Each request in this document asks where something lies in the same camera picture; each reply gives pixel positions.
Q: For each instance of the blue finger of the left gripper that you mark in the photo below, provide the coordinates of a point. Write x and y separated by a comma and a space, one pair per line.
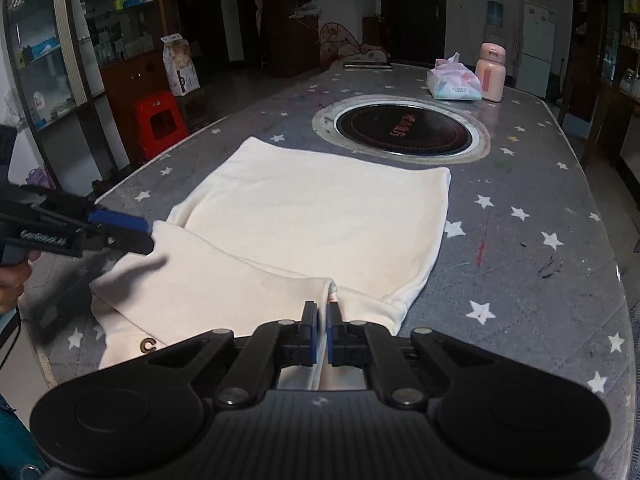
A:
137, 242
114, 219

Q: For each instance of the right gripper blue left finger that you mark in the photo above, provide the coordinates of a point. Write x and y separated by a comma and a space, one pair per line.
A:
308, 333

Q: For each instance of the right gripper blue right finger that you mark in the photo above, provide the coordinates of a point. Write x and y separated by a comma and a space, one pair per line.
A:
336, 335

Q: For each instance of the cream sweatshirt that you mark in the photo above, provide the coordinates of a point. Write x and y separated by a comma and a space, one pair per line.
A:
268, 231

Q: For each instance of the teal sleeve forearm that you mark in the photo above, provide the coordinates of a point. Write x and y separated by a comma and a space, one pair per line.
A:
19, 455

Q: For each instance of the pink cartoon folding item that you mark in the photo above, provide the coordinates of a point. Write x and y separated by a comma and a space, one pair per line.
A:
337, 43

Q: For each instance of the person's left hand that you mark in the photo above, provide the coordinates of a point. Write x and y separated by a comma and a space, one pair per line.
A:
12, 281

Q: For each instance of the red plastic stool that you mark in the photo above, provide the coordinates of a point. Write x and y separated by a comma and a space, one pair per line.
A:
160, 124

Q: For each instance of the white paper bag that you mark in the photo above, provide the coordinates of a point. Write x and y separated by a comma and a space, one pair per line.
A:
180, 70

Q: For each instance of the round black induction cooktop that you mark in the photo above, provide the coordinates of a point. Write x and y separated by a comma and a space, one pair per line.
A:
401, 129

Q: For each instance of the pink tissue pack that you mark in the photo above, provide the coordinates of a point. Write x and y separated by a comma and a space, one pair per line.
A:
451, 80

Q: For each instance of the pink thermos bottle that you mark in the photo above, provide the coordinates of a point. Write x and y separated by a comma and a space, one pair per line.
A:
491, 72

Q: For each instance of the white refrigerator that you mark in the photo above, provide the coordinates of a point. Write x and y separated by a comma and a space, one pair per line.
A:
537, 49

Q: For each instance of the water dispenser with blue bottle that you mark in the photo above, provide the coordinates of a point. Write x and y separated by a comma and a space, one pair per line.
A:
494, 32

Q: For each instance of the dark wooden door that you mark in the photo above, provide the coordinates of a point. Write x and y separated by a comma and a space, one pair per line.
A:
414, 30

